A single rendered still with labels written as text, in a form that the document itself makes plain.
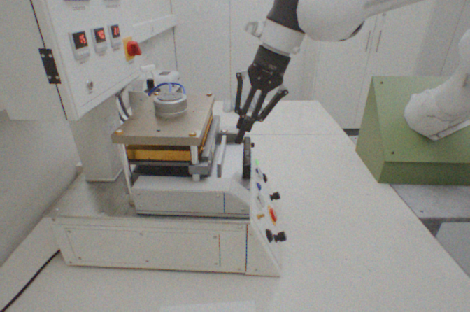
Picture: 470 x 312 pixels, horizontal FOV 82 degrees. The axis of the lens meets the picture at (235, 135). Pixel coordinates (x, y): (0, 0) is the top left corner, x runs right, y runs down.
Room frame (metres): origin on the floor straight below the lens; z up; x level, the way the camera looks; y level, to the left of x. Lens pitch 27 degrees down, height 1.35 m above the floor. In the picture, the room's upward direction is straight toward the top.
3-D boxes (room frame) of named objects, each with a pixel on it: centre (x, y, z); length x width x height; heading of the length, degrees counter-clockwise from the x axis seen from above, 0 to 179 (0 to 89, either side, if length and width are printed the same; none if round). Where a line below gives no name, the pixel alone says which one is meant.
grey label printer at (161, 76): (1.59, 0.46, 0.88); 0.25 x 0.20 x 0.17; 85
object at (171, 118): (0.64, 0.18, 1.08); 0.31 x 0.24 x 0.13; 177
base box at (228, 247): (0.63, 0.15, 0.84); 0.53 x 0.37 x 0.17; 87
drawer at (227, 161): (0.61, 0.11, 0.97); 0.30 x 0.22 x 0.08; 87
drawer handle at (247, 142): (0.61, -0.03, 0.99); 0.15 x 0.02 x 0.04; 177
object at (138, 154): (0.62, 0.15, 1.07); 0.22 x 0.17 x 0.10; 177
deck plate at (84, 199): (0.62, 0.19, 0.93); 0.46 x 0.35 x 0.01; 87
